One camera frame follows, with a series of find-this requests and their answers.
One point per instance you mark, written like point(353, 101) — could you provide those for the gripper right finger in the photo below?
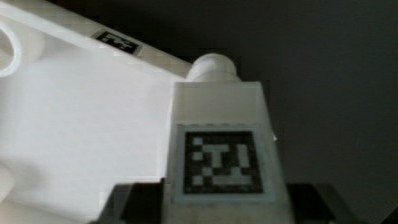
point(318, 205)

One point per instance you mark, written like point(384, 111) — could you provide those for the white square tabletop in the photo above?
point(83, 109)

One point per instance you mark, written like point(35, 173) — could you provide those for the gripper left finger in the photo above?
point(133, 204)

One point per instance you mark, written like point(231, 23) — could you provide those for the white table leg with tag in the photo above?
point(224, 186)

